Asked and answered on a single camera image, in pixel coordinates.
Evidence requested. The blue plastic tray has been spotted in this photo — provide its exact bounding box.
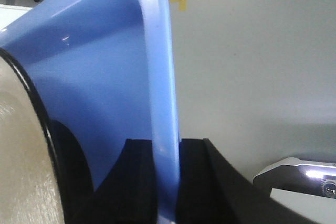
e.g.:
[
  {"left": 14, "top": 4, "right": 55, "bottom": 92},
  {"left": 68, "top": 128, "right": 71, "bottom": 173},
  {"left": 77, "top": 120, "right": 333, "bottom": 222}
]
[{"left": 1, "top": 0, "right": 180, "bottom": 223}]

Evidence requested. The beige plate black rim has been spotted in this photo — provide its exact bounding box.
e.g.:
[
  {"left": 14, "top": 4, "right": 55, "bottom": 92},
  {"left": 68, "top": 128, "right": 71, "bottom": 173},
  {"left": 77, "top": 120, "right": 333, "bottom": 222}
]
[{"left": 1, "top": 50, "right": 93, "bottom": 223}]

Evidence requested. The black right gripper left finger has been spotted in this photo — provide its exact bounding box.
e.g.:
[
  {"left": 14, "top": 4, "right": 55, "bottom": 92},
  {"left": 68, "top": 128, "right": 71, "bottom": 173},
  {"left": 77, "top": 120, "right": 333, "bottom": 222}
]
[{"left": 65, "top": 138, "right": 158, "bottom": 224}]

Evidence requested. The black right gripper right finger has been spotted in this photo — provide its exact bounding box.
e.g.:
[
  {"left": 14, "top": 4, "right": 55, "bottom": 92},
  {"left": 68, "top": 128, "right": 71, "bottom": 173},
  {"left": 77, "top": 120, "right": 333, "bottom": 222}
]
[{"left": 176, "top": 139, "right": 335, "bottom": 223}]

